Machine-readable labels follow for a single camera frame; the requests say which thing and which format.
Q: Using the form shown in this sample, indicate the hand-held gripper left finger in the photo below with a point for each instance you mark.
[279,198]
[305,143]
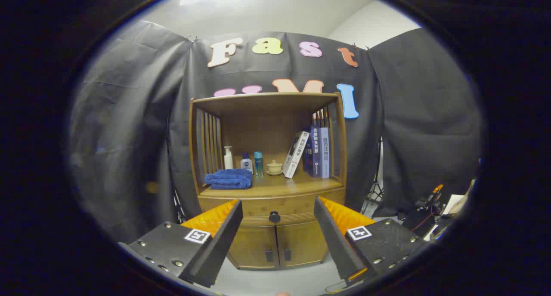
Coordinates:
[219,248]

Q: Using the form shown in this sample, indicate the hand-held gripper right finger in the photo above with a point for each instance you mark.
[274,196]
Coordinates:
[335,244]

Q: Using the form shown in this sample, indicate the black round drawer knob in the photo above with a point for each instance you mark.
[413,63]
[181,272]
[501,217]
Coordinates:
[274,217]

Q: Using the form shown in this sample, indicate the wooden drawer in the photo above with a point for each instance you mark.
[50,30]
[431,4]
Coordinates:
[275,203]

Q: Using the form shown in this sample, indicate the wooden cabinet door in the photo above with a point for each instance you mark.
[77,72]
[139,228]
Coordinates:
[254,246]
[301,244]

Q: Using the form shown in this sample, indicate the wooden countertop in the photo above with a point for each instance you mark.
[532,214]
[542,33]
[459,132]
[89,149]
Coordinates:
[292,185]

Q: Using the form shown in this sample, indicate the wooden cabinet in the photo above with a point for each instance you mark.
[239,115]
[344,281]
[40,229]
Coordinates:
[267,128]

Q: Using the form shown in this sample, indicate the folded blue towel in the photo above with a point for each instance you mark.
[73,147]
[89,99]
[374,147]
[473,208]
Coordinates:
[228,178]

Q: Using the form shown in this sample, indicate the light blue book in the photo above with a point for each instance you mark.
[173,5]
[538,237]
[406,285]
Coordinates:
[325,158]

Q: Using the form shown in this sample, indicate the white pump bottle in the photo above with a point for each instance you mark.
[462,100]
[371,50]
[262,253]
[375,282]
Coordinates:
[228,161]

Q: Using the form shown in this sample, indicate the dark blue book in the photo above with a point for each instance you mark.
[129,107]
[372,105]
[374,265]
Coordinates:
[315,158]

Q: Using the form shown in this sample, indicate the white bottle with blue cap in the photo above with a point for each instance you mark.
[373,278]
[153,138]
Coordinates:
[246,163]

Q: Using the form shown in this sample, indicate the clear blue bottle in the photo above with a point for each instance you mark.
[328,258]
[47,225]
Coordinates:
[258,162]

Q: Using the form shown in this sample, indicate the white book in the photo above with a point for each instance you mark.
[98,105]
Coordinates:
[295,156]

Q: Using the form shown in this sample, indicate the cream lidded teacup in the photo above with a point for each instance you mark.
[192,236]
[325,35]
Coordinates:
[274,168]

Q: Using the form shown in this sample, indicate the black device with orange tip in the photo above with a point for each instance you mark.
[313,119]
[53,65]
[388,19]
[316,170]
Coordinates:
[432,199]

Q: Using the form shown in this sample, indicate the white box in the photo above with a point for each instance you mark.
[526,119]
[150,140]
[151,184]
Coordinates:
[456,201]

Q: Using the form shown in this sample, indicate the black backdrop cloth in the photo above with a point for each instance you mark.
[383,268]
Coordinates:
[129,137]

